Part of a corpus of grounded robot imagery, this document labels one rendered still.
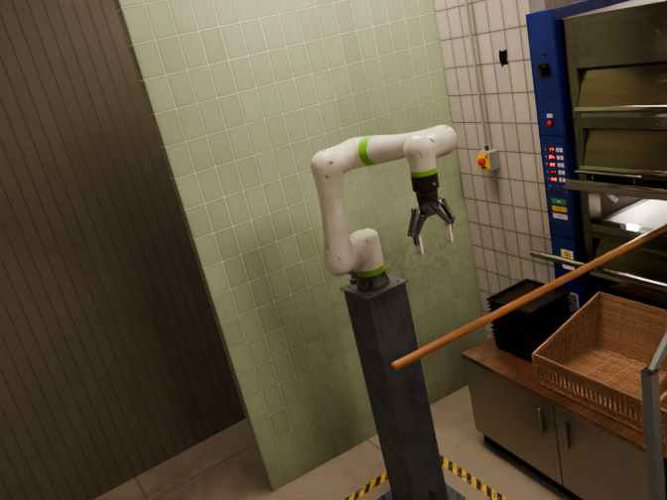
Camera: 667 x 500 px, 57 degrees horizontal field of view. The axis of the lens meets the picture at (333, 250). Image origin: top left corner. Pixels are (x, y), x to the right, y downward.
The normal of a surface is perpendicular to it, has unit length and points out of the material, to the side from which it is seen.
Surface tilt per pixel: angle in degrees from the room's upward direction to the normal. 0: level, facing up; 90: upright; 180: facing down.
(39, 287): 90
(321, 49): 90
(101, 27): 90
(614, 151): 70
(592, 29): 90
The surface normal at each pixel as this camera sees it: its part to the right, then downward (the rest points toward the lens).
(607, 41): -0.86, 0.33
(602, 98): -0.88, 0.00
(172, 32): 0.47, 0.18
